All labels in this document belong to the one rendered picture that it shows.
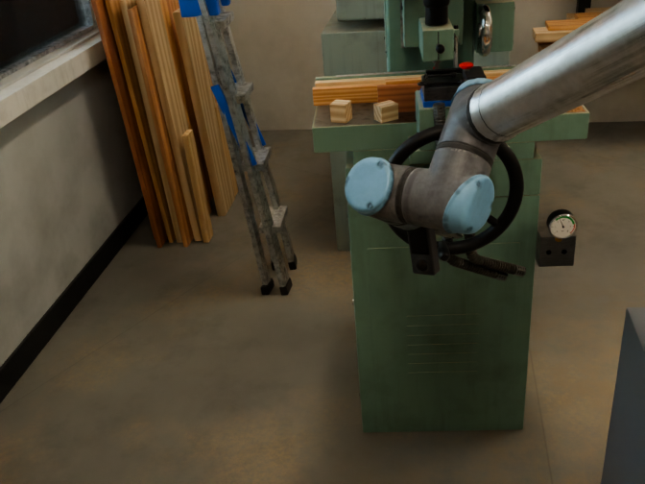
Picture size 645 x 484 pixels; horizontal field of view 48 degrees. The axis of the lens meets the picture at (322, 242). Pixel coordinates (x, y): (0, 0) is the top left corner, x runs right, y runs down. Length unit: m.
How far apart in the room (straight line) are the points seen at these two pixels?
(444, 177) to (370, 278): 0.74
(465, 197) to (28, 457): 1.59
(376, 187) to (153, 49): 1.89
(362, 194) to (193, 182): 1.95
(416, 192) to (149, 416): 1.39
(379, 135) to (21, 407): 1.44
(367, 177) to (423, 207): 0.11
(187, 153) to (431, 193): 1.99
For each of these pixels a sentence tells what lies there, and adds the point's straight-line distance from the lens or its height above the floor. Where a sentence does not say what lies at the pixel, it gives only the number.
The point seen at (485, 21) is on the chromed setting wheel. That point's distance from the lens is 1.83.
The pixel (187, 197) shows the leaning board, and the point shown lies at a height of 0.21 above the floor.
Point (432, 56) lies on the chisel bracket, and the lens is 1.70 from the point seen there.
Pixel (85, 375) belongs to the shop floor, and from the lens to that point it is 2.52.
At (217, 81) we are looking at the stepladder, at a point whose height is 0.81.
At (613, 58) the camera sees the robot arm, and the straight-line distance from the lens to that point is 0.87.
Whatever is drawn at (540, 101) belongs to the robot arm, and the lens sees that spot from 0.97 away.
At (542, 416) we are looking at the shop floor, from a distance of 2.18.
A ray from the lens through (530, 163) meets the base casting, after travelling 1.69.
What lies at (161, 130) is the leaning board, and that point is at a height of 0.52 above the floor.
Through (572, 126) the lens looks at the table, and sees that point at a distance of 1.68.
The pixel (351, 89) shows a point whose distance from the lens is 1.76.
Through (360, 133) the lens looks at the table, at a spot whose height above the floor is 0.88.
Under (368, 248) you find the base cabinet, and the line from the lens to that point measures 1.75.
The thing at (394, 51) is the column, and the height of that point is 0.97.
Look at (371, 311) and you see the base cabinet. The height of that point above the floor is 0.41.
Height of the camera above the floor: 1.44
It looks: 28 degrees down
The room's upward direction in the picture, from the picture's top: 5 degrees counter-clockwise
